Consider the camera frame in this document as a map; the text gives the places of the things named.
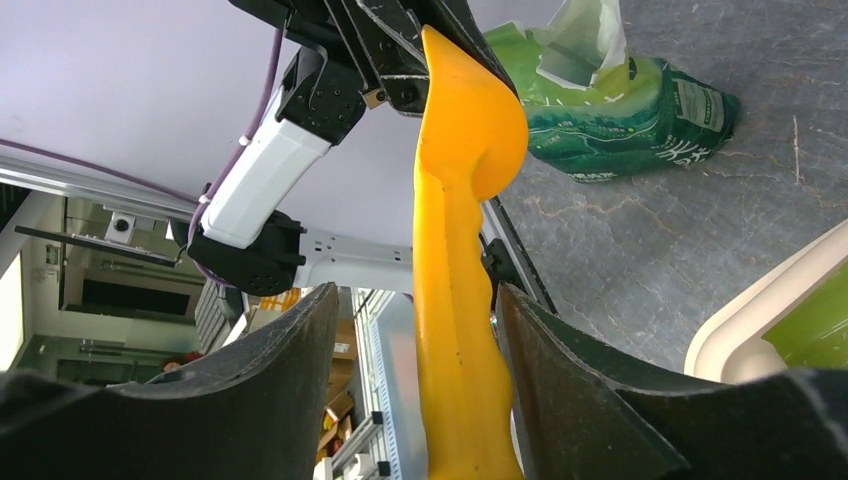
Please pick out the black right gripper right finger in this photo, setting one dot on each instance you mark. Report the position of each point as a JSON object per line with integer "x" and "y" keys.
{"x": 587, "y": 410}

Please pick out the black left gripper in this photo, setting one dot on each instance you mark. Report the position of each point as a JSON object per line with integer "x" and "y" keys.
{"x": 370, "y": 51}

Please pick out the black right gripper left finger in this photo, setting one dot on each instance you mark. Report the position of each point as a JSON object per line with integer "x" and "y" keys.
{"x": 250, "y": 410}

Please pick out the yellow plastic scoop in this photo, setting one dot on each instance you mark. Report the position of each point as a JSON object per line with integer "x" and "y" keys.
{"x": 472, "y": 143}

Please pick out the green cat litter bag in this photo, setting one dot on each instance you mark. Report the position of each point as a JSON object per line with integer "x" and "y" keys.
{"x": 597, "y": 112}

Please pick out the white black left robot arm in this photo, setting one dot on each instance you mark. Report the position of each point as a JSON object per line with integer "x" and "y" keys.
{"x": 241, "y": 237}

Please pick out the beige green litter box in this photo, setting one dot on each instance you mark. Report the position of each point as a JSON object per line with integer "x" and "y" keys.
{"x": 729, "y": 347}

